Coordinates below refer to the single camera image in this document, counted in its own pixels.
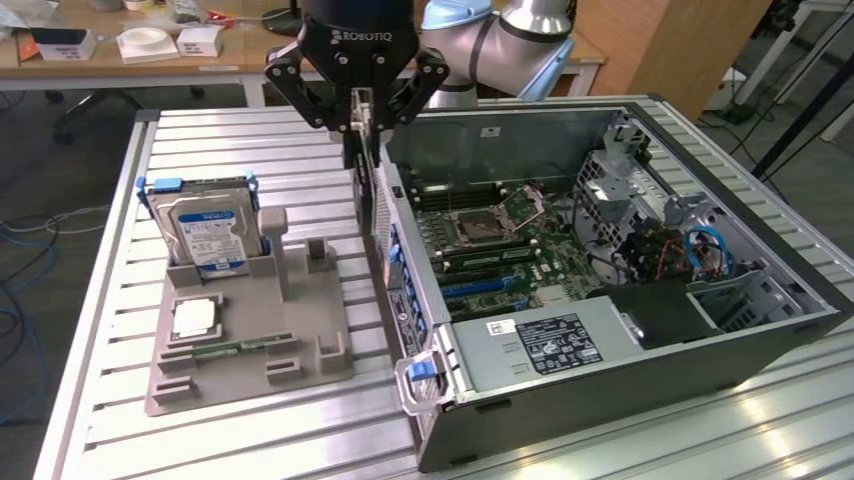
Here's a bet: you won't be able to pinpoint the white box black lid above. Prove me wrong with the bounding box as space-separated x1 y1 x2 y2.
30 27 101 62

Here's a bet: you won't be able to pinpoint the black round lamp base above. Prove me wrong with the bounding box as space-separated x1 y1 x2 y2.
261 0 304 36

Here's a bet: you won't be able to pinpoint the white desk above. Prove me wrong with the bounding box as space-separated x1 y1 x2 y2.
777 0 854 144

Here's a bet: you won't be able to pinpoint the blue expansion slot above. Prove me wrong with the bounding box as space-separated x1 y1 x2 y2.
442 278 509 301

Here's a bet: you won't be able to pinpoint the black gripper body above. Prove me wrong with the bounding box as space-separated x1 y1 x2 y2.
297 0 424 132

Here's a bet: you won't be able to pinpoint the perforated metal disk cage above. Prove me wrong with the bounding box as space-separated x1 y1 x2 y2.
573 147 673 241

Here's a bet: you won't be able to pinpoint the plain white box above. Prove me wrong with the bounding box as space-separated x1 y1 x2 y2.
175 26 226 58

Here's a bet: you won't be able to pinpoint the clear plastic bag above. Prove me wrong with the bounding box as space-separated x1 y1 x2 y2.
0 0 62 39

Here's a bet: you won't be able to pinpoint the hard disk with blue caddy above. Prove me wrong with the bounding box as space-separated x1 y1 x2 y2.
135 169 263 281

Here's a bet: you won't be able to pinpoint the red wire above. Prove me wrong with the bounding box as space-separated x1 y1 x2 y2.
657 237 689 281

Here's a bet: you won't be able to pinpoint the wooden desk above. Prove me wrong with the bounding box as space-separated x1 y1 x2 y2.
0 0 610 94

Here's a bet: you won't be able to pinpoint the black chair base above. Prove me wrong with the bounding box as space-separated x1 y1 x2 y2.
45 89 146 147

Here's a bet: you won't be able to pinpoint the black open PC case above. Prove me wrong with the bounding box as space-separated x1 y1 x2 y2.
352 94 854 474

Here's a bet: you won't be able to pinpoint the metal socket cover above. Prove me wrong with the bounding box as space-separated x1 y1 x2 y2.
494 183 554 235

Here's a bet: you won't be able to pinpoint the white floor cable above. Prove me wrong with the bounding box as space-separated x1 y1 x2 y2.
0 209 109 236

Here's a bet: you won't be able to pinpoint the CPU socket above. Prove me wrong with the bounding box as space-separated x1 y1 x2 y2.
448 205 517 247

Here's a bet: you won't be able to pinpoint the green RAM stick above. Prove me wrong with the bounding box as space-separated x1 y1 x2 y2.
190 337 296 361

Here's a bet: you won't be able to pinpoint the open metal disk bay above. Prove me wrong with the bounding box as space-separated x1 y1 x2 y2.
685 259 827 337

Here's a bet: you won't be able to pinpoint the black slanted pole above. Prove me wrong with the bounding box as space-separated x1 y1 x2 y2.
751 29 854 180

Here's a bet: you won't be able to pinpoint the grey power supply unit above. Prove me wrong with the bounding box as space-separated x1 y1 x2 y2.
440 294 648 395

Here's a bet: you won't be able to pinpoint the graphics card with metal bracket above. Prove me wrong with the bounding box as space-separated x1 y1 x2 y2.
348 87 386 231

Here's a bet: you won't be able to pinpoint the green motherboard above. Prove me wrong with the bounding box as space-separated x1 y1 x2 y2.
398 167 606 324

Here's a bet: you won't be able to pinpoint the white box round hollow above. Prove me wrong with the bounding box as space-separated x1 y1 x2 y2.
117 27 183 65

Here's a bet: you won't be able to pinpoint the thin black wire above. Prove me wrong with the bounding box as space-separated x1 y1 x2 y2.
569 189 606 251

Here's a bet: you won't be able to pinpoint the wooden cabinet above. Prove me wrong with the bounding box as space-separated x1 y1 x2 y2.
572 0 777 122

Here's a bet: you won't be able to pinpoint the silver CPU chip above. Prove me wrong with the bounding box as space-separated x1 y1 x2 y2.
171 299 222 339

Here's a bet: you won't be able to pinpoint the RAM stick with white label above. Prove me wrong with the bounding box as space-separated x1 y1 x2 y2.
441 240 542 271

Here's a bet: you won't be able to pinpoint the blue floor cable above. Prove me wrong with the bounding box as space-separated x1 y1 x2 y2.
0 219 66 426

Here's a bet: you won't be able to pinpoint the grey parts rack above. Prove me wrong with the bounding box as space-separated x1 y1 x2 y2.
145 207 356 419

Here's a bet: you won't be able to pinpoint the grey packets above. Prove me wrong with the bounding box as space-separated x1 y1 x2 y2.
170 0 210 25

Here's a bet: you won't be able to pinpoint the blue disk wire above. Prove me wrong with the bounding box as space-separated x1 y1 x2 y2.
685 224 737 282

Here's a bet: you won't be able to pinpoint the red white cable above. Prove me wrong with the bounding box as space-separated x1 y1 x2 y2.
206 8 269 25

